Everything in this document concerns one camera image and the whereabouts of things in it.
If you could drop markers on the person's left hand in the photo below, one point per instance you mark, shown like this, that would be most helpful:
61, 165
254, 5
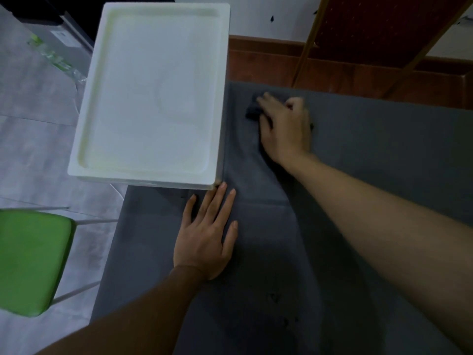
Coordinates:
201, 247

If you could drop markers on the person's right hand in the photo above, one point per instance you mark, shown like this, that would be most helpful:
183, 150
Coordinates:
288, 136

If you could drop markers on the blue cloth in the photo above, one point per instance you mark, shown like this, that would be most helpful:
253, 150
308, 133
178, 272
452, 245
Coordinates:
253, 111

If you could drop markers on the white bin lid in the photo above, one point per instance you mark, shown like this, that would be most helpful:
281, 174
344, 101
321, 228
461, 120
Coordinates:
148, 96

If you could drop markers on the person's right forearm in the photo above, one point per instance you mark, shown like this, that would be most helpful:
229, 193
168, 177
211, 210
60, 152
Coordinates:
399, 236

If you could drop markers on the person's left forearm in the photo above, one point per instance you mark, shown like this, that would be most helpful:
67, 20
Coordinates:
140, 321

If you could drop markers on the green chair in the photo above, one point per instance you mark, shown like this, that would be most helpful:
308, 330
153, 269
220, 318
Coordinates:
33, 262

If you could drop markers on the green capped clear bottle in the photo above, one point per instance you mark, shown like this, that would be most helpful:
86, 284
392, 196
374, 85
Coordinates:
55, 59

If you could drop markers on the silver black water dispenser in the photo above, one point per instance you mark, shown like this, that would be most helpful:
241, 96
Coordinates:
66, 40

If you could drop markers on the red chair gold frame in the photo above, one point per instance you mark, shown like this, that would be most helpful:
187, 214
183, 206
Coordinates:
388, 29

